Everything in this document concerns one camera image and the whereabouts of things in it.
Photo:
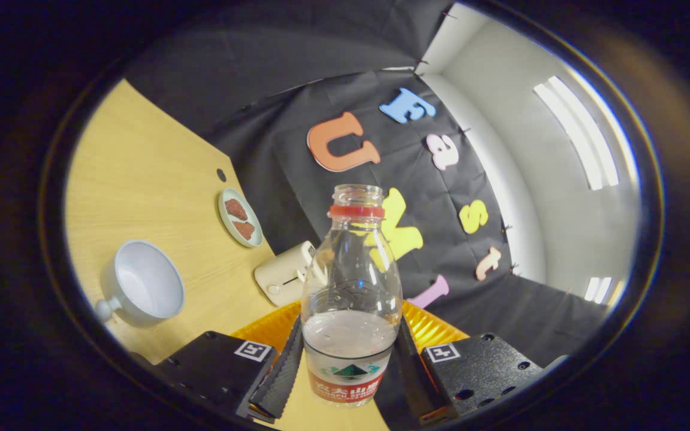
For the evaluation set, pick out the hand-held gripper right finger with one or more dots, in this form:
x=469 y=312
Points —
x=414 y=377

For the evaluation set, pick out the pale green plate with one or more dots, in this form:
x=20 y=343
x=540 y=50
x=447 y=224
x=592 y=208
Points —
x=225 y=224

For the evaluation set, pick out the wooden table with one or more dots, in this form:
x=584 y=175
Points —
x=141 y=179

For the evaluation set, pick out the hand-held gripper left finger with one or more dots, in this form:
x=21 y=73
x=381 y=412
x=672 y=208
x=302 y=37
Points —
x=279 y=377

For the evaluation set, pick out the brown bread piece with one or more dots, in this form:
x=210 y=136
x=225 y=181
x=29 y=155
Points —
x=244 y=230
x=236 y=209

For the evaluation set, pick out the black backdrop cloth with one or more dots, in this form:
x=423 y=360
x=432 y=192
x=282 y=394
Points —
x=297 y=108

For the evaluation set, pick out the cream toaster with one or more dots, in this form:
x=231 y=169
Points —
x=279 y=278

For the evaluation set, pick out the ceiling light panel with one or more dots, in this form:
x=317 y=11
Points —
x=596 y=289
x=578 y=131

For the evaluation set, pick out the clear plastic juice bottle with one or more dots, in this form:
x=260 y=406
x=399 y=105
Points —
x=351 y=281

